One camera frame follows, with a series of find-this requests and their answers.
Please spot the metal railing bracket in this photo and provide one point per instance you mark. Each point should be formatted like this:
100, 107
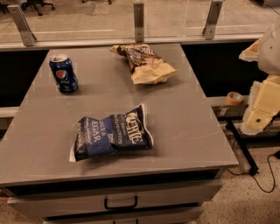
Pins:
212, 19
139, 22
25, 32

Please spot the black office chair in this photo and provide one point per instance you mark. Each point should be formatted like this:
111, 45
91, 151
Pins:
35, 4

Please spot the orange tape roll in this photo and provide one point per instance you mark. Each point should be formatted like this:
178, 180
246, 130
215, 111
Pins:
234, 98

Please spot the grey drawer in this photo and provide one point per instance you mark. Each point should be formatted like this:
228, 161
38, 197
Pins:
91, 201
179, 215

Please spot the black drawer handle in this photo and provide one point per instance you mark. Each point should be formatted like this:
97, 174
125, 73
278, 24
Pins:
120, 204

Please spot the top grey drawer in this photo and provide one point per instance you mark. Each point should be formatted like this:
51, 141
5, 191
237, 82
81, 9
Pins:
91, 201

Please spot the black table leg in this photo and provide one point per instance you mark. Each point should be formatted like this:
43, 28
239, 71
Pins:
237, 137

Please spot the brown chip bag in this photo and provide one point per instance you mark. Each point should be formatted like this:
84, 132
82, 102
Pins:
145, 66

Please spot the grey side shelf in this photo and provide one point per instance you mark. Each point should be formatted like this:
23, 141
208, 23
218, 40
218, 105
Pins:
225, 110

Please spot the blue Pepsi can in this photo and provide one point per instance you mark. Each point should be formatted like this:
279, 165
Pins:
63, 73

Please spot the blue chip bag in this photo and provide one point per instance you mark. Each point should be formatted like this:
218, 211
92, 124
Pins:
119, 132

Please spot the middle metal railing bracket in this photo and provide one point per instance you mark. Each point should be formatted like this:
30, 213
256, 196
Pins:
139, 22

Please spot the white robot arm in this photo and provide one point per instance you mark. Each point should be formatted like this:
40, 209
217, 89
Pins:
269, 50

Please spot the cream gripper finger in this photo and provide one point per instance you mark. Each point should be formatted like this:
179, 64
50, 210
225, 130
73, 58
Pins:
263, 105
251, 53

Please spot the lower grey drawer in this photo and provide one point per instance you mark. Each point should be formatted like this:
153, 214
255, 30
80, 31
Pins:
179, 215

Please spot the right metal railing bracket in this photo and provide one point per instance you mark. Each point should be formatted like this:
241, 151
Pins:
212, 19

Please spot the left metal railing bracket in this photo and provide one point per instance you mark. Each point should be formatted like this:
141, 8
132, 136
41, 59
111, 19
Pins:
25, 32

